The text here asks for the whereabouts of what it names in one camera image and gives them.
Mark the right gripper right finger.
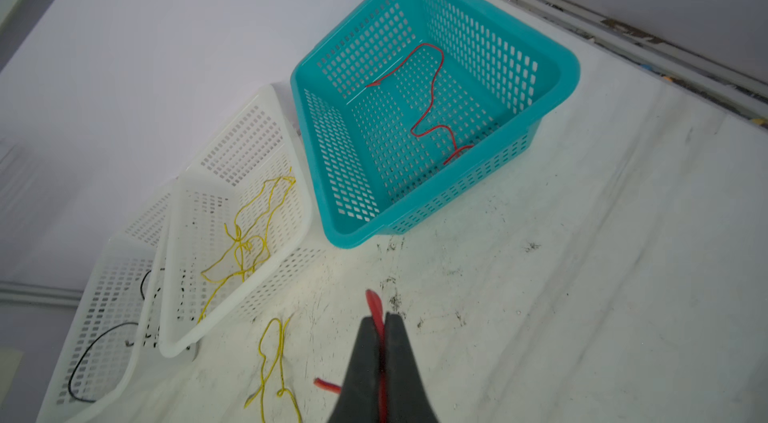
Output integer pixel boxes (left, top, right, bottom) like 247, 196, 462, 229
384, 313, 438, 423

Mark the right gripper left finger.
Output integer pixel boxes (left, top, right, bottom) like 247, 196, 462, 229
328, 317, 384, 423

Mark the red cable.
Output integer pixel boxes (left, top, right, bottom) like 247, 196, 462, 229
313, 289, 388, 423
365, 43, 475, 167

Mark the yellow cable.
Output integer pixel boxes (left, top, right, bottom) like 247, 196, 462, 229
196, 167, 298, 323
242, 314, 304, 423

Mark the long black cable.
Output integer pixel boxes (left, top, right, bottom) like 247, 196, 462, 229
67, 268, 166, 404

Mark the middle white plastic basket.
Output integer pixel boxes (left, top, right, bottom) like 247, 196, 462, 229
160, 85, 330, 358

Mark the white plastic basket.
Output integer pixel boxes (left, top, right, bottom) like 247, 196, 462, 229
37, 183, 197, 422
160, 85, 330, 358

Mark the left white plastic basket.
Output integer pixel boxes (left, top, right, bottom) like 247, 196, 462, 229
37, 183, 197, 422

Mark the teal plastic basket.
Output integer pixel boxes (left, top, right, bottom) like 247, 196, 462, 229
291, 0, 580, 249

